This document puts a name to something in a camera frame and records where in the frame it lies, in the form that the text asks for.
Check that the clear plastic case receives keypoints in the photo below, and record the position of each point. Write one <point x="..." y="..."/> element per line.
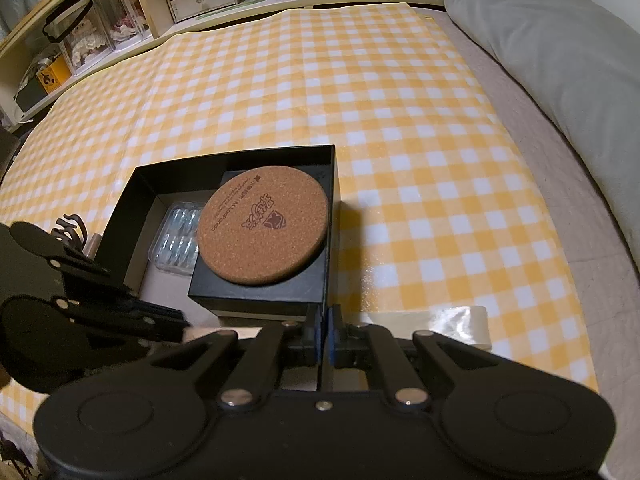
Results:
<point x="175" y="242"/>

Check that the black hair claw clip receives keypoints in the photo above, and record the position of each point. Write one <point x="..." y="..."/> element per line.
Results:
<point x="67" y="227"/>

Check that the grey pillow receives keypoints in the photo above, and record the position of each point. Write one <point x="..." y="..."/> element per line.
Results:
<point x="560" y="70"/>

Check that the clear doll display case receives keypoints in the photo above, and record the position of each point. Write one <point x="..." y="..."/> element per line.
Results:
<point x="125" y="15"/>
<point x="85" y="45"/>

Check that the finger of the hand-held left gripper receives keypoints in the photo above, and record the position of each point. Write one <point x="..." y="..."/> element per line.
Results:
<point x="115" y="320"/>
<point x="90" y="272"/>

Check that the small brown tube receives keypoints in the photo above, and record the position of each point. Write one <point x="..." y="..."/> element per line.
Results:
<point x="93" y="247"/>

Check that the pale green ruler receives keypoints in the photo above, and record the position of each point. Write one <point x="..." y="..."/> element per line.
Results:
<point x="227" y="10"/>

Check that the black storage box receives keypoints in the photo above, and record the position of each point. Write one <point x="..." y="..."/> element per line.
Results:
<point x="32" y="95"/>

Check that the yellow printed box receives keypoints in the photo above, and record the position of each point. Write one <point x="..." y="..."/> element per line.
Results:
<point x="54" y="75"/>

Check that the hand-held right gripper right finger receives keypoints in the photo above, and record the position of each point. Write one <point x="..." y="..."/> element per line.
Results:
<point x="333" y="336"/>

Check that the black headband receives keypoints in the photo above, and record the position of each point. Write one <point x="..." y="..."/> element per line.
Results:
<point x="55" y="27"/>

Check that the yellow checkered cloth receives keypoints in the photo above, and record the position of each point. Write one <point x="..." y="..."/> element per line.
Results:
<point x="400" y="135"/>

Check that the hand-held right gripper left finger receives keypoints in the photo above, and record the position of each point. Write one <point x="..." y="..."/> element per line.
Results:
<point x="316" y="334"/>

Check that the small black box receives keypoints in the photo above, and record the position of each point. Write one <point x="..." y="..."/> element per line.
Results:
<point x="280" y="291"/>

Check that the round cork coaster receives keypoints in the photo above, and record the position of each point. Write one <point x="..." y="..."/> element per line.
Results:
<point x="262" y="225"/>

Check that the long wooden shelf unit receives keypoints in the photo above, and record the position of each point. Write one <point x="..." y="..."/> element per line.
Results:
<point x="145" y="5"/>

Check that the clear plastic wrapper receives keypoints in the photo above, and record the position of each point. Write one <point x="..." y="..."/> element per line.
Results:
<point x="440" y="322"/>

